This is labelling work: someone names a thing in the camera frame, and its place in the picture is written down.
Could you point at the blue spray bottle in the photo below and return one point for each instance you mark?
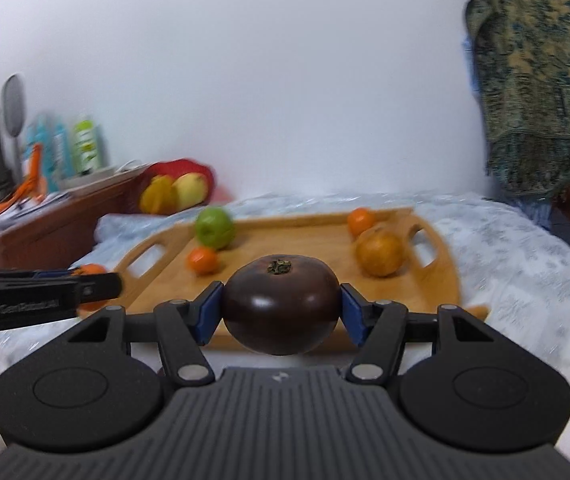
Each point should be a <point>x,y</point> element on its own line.
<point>39,133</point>
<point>63,155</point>

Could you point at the white tray on cabinet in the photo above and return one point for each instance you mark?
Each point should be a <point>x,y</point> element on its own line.
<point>103,178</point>

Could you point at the wooden serving tray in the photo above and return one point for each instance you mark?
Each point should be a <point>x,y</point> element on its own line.
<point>156,269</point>

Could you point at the dark purple round fruit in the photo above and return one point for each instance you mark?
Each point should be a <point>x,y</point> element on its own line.
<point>281,304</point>

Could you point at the green patterned fringed blanket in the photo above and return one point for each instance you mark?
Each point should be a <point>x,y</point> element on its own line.
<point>521,51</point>

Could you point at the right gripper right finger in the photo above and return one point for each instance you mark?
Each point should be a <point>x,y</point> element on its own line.
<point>381,329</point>

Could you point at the small orange tangerine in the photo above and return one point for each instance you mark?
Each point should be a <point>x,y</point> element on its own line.
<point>203,260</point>

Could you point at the grey round mirror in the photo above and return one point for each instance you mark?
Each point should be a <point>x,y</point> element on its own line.
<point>14,111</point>

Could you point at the red fruit basket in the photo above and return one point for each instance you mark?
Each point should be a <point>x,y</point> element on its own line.
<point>174,169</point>

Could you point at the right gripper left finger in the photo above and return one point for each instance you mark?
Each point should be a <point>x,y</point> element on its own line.
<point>98,348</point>

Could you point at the small tangerine far right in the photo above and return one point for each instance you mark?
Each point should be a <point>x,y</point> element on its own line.
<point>359,221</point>

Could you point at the white snowflake tablecloth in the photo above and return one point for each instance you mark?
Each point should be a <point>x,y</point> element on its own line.
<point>504,260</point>

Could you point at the green apple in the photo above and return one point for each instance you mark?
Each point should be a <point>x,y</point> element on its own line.
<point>214,228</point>

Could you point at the yellow mango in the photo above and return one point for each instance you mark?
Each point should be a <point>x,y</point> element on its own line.
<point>191,190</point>

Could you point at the green white spray bottle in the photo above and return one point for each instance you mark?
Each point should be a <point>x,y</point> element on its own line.
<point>86,146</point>

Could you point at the yellow starfruit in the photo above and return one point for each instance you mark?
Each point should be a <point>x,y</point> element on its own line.
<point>159,198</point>

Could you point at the golden brown pomegranate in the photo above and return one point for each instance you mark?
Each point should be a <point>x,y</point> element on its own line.
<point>380,252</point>

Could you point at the red wooden cabinet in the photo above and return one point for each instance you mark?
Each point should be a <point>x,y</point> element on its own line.
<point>60,234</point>

